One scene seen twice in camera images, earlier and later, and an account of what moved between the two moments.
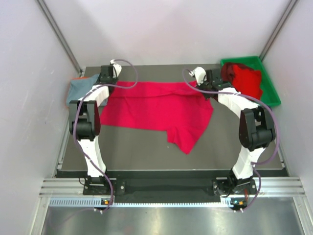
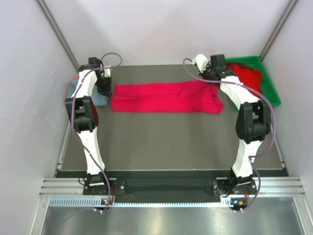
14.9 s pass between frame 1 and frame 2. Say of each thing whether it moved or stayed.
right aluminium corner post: stayed
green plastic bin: stayed
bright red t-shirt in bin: stayed
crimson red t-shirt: moved
